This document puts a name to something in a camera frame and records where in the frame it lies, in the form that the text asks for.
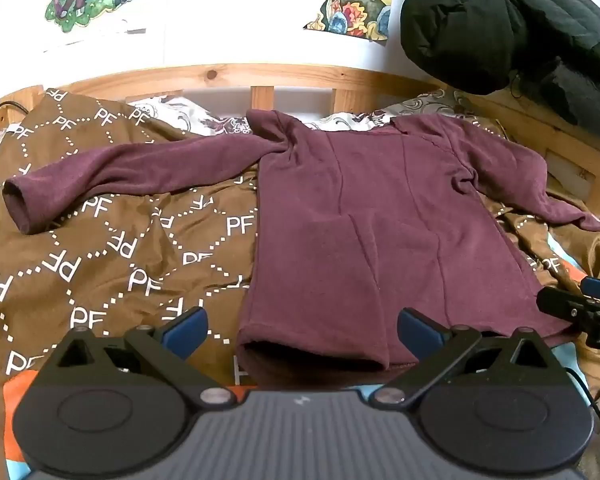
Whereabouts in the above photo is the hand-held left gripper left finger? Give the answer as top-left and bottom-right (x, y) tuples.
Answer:
(40, 306), (237, 408)

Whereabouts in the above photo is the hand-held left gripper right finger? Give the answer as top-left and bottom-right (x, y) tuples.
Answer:
(370, 307), (563, 408)

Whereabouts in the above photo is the maroon long sleeve shirt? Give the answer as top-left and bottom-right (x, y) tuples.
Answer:
(2, 109), (600, 372)

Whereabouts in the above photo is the brown printed blanket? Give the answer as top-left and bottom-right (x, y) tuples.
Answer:
(0, 89), (600, 480)

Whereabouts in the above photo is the orange and teal bed sheet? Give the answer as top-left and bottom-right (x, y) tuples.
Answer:
(0, 237), (600, 480)

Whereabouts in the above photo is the black padded jacket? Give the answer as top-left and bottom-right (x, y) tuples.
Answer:
(400, 0), (600, 128)

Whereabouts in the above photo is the wooden bed frame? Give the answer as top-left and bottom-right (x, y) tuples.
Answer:
(0, 63), (600, 221)

